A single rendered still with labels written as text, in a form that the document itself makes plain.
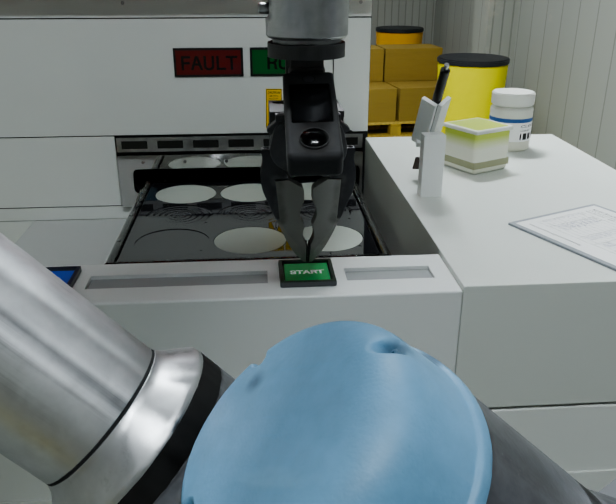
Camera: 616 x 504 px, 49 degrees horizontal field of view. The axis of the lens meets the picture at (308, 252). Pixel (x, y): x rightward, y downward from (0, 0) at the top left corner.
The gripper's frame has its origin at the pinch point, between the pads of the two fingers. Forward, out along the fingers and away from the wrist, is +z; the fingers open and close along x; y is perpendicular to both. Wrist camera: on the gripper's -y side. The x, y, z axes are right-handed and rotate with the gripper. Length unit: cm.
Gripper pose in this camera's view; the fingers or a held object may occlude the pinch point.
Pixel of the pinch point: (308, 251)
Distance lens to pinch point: 67.9
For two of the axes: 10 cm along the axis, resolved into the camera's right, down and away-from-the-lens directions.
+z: 0.0, 9.2, 3.9
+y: -0.7, -3.9, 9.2
